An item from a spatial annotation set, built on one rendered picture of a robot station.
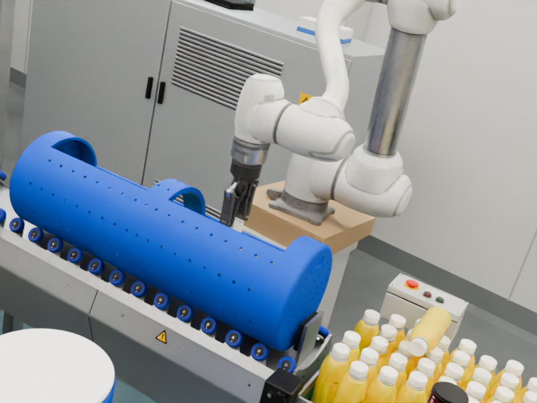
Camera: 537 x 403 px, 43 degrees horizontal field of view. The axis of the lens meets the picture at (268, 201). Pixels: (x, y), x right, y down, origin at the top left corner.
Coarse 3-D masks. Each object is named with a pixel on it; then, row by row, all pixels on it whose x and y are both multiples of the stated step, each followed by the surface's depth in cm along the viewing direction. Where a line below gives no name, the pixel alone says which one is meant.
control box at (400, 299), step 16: (400, 288) 183; (416, 288) 185; (432, 288) 187; (384, 304) 185; (400, 304) 183; (416, 304) 181; (432, 304) 179; (448, 304) 180; (464, 304) 183; (416, 320) 182; (448, 336) 178
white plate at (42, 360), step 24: (0, 336) 138; (24, 336) 140; (48, 336) 142; (72, 336) 143; (0, 360) 132; (24, 360) 133; (48, 360) 135; (72, 360) 136; (96, 360) 138; (0, 384) 126; (24, 384) 127; (48, 384) 129; (72, 384) 130; (96, 384) 132
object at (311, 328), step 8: (320, 312) 172; (304, 320) 168; (312, 320) 167; (320, 320) 172; (304, 328) 164; (312, 328) 168; (296, 336) 167; (304, 336) 165; (312, 336) 171; (296, 344) 167; (304, 344) 167; (312, 344) 174; (304, 352) 170; (296, 360) 168
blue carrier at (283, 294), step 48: (48, 144) 189; (48, 192) 182; (96, 192) 177; (144, 192) 175; (192, 192) 182; (96, 240) 178; (144, 240) 170; (192, 240) 166; (240, 240) 163; (192, 288) 166; (240, 288) 159; (288, 288) 155; (288, 336) 166
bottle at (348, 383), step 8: (344, 376) 150; (352, 376) 149; (344, 384) 149; (352, 384) 148; (360, 384) 148; (336, 392) 151; (344, 392) 149; (352, 392) 148; (360, 392) 148; (336, 400) 151; (344, 400) 149; (352, 400) 149; (360, 400) 149
